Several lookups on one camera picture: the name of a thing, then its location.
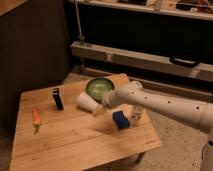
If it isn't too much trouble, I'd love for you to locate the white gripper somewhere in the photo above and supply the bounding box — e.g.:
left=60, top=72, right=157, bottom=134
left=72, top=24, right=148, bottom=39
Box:
left=93, top=92, right=116, bottom=117

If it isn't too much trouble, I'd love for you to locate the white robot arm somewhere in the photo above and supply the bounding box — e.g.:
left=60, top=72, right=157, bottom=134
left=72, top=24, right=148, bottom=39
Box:
left=95, top=81, right=213, bottom=171

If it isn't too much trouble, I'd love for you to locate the green ceramic bowl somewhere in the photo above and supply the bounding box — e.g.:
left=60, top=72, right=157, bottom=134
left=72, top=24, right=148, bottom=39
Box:
left=85, top=77, right=115, bottom=101

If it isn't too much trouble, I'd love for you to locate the blue sponge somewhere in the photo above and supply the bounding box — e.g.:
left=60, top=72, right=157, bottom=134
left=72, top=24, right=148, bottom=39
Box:
left=112, top=111, right=130, bottom=129

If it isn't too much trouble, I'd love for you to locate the black rectangular block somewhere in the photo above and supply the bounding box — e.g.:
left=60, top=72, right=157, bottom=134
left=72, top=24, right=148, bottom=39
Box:
left=53, top=88, right=64, bottom=110

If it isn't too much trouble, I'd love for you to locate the wooden table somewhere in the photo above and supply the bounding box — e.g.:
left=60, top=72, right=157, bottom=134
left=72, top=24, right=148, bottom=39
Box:
left=10, top=81, right=161, bottom=171

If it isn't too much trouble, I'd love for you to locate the orange carrot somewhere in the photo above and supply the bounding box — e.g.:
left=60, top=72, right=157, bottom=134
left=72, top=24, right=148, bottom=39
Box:
left=32, top=107, right=42, bottom=127

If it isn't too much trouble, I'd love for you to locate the metal pole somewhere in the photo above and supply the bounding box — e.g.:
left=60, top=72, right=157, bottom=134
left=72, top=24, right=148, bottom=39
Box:
left=74, top=0, right=85, bottom=45

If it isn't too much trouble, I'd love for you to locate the wooden shelf beam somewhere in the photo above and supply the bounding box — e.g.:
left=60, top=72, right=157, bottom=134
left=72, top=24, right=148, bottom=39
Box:
left=71, top=41, right=213, bottom=82

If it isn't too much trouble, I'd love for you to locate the black handle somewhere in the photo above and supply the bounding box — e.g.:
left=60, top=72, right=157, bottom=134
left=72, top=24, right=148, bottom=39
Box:
left=169, top=57, right=200, bottom=68

